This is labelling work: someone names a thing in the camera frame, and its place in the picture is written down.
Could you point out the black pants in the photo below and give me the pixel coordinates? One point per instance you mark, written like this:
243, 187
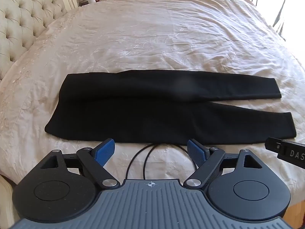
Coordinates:
152, 107

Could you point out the bed with cream bedspread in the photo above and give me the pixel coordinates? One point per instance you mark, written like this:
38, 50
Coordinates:
154, 40

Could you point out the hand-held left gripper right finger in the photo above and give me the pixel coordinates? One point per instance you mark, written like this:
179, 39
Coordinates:
195, 151

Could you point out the sheer light curtain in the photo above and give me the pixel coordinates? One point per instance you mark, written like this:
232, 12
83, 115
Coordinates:
286, 4

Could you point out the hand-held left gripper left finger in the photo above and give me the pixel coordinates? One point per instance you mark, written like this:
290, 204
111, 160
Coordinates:
106, 151

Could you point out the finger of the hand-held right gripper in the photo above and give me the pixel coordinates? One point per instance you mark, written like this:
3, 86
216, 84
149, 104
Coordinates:
271, 144

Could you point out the cream tufted headboard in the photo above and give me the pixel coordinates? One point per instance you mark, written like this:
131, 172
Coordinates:
23, 16

